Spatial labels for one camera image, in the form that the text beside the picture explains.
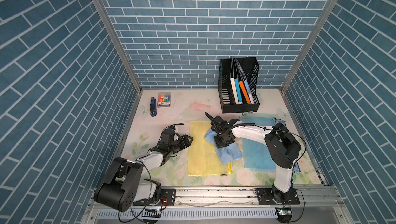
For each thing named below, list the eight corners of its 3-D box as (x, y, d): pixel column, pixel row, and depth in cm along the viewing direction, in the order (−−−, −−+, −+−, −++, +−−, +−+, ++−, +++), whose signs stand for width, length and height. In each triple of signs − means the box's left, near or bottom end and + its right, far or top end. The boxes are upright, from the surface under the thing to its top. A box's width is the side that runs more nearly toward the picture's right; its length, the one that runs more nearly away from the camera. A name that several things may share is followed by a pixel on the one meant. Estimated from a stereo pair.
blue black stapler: (151, 116, 107) (149, 111, 102) (152, 100, 116) (150, 95, 112) (156, 116, 107) (154, 111, 103) (156, 99, 117) (154, 94, 112)
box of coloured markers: (157, 107, 112) (156, 105, 111) (158, 94, 121) (158, 92, 119) (170, 106, 113) (170, 104, 111) (170, 93, 122) (170, 91, 120)
